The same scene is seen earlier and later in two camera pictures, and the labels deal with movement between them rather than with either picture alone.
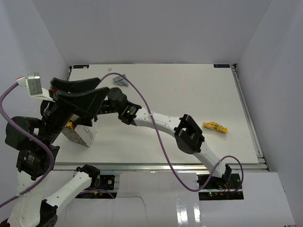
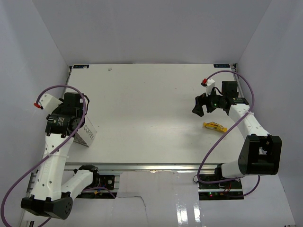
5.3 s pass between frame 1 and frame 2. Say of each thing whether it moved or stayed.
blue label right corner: stayed
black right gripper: moved
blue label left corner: stayed
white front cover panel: stayed
